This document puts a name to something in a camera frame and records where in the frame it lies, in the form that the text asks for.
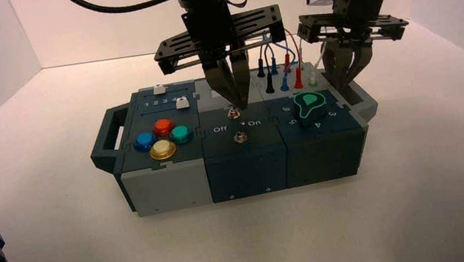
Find red jumper cable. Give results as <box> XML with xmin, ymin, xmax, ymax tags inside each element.
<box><xmin>279</xmin><ymin>26</ymin><xmax>309</xmax><ymax>91</ymax></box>

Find red push button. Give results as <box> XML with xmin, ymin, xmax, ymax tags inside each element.
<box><xmin>152</xmin><ymin>117</ymin><xmax>177</xmax><ymax>138</ymax></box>

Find teal push button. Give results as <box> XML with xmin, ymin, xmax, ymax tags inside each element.
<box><xmin>167</xmin><ymin>124</ymin><xmax>195</xmax><ymax>146</ymax></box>

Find yellow push button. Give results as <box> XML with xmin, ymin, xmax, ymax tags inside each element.
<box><xmin>147</xmin><ymin>138</ymin><xmax>179</xmax><ymax>163</ymax></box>

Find black rotary knob green pointer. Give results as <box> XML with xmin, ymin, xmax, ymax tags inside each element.
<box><xmin>292</xmin><ymin>89</ymin><xmax>331</xmax><ymax>129</ymax></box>

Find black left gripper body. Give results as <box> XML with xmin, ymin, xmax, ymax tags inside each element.
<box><xmin>146</xmin><ymin>0</ymin><xmax>289</xmax><ymax>77</ymax></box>

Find metal toggle switch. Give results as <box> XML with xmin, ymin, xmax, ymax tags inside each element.
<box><xmin>232</xmin><ymin>121</ymin><xmax>250</xmax><ymax>144</ymax></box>
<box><xmin>227</xmin><ymin>106</ymin><xmax>244</xmax><ymax>121</ymax></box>

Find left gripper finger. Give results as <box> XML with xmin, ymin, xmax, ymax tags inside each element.
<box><xmin>229</xmin><ymin>50</ymin><xmax>256</xmax><ymax>111</ymax></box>
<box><xmin>204</xmin><ymin>58</ymin><xmax>241</xmax><ymax>110</ymax></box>

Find blue push button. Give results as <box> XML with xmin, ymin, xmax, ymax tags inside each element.
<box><xmin>132</xmin><ymin>130</ymin><xmax>159</xmax><ymax>153</ymax></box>

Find blue jumper cable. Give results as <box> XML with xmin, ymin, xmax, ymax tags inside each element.
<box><xmin>263</xmin><ymin>30</ymin><xmax>298</xmax><ymax>94</ymax></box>

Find black jumper cable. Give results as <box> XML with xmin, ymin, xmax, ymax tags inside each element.
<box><xmin>253</xmin><ymin>40</ymin><xmax>280</xmax><ymax>95</ymax></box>

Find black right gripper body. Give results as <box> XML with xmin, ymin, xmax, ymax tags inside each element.
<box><xmin>293</xmin><ymin>0</ymin><xmax>412</xmax><ymax>54</ymax></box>

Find grey and dark green control box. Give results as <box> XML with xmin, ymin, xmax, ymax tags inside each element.
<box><xmin>81</xmin><ymin>55</ymin><xmax>389</xmax><ymax>223</ymax></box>

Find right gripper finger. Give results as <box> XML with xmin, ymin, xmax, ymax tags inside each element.
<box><xmin>337</xmin><ymin>42</ymin><xmax>378</xmax><ymax>89</ymax></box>
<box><xmin>320</xmin><ymin>40</ymin><xmax>355</xmax><ymax>91</ymax></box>

